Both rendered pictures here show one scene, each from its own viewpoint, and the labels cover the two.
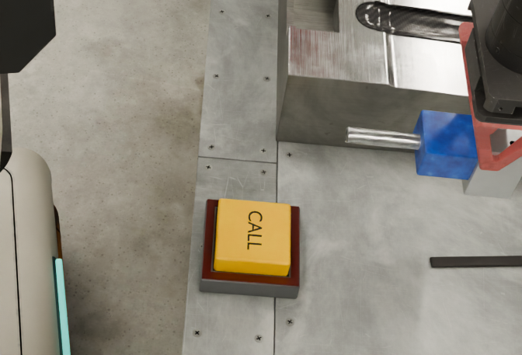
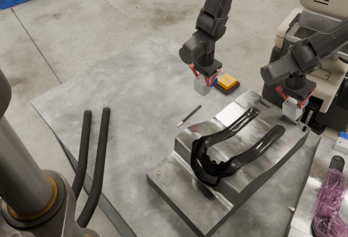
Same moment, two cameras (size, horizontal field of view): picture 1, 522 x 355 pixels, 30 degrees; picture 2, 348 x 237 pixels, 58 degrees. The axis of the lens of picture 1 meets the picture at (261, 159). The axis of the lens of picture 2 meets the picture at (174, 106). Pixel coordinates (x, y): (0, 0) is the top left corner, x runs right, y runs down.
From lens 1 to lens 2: 133 cm
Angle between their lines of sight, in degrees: 77
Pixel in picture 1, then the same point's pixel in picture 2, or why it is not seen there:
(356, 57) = (245, 100)
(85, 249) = not seen: hidden behind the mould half
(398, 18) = (250, 117)
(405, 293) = (199, 98)
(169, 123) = not seen: outside the picture
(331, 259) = (215, 94)
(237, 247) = (226, 75)
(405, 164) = not seen: hidden behind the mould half
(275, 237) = (222, 81)
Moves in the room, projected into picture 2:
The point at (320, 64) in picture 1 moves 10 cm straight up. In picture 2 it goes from (247, 94) to (251, 73)
